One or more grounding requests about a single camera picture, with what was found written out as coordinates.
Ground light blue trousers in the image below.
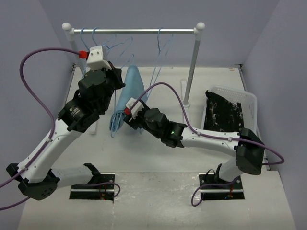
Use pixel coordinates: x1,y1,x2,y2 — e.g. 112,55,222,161
116,65,145,129

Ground blue wire hanger holding trousers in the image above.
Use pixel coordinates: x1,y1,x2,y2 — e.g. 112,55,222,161
109,53,136,138

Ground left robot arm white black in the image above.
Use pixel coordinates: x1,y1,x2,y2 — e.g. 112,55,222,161
6,65,125,200

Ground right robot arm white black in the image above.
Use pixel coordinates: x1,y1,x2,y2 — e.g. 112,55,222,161
124,98,264,188

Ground silver clothes rack with white feet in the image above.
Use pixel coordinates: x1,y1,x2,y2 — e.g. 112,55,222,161
62,22,205,116

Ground white plastic basket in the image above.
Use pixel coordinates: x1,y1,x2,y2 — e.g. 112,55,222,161
201,85,257,133

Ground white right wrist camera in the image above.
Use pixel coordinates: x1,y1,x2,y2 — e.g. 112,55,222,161
124,98,144,119

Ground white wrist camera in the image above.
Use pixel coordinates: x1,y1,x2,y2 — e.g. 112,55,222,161
124,98,144,119
86,46,111,70

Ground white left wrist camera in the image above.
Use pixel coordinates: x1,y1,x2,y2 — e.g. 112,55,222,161
86,46,111,70

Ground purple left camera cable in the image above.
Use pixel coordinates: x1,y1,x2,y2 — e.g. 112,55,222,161
0,47,121,211

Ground purple camera cable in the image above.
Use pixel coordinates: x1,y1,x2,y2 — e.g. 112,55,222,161
130,82,285,207
0,47,121,211

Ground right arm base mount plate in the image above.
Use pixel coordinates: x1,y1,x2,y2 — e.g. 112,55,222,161
199,172,245,200

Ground aluminium rail right table edge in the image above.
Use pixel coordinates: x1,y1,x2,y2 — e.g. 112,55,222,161
236,64,248,92

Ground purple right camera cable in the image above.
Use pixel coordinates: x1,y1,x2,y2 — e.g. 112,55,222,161
130,82,285,207

